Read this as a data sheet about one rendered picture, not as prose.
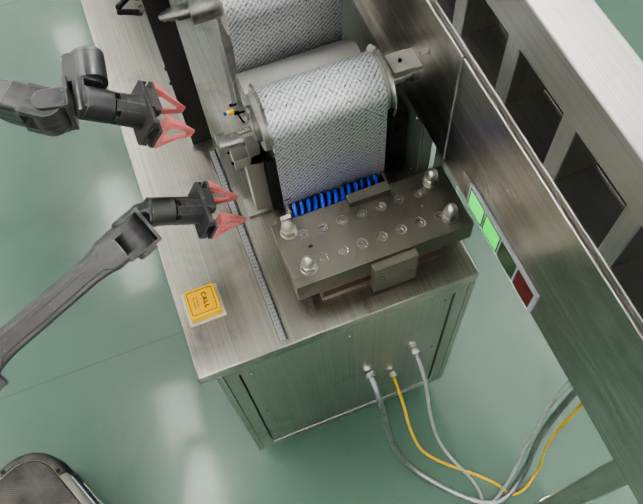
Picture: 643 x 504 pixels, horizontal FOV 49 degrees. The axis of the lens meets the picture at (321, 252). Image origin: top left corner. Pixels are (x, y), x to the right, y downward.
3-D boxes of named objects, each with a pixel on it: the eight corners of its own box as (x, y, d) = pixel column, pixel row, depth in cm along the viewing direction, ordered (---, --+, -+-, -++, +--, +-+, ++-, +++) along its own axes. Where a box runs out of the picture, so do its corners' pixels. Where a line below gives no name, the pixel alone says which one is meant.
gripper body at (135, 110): (148, 147, 123) (108, 142, 118) (134, 106, 128) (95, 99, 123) (163, 122, 119) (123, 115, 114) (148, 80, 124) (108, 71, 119)
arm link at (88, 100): (70, 124, 116) (84, 106, 112) (65, 89, 118) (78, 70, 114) (110, 130, 120) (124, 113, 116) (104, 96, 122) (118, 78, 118)
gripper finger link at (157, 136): (188, 154, 128) (141, 147, 122) (177, 126, 132) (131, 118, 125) (205, 129, 124) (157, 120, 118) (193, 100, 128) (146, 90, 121)
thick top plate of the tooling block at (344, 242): (273, 238, 155) (270, 225, 149) (438, 179, 159) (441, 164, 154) (298, 300, 148) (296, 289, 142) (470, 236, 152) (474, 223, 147)
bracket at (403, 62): (383, 61, 137) (384, 53, 135) (410, 52, 138) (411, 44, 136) (394, 79, 135) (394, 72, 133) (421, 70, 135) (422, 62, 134)
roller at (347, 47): (240, 99, 154) (231, 62, 144) (347, 64, 158) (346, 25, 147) (257, 140, 149) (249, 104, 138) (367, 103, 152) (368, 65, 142)
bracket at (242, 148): (241, 203, 168) (218, 124, 140) (267, 194, 168) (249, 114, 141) (248, 220, 165) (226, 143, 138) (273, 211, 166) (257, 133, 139)
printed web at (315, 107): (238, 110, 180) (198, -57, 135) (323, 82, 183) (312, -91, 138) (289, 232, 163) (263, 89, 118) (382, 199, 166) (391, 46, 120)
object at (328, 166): (284, 207, 153) (275, 158, 137) (383, 172, 156) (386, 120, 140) (285, 208, 153) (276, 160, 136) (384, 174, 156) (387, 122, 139)
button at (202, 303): (184, 297, 157) (182, 292, 155) (214, 286, 158) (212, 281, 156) (193, 324, 154) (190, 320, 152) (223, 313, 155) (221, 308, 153)
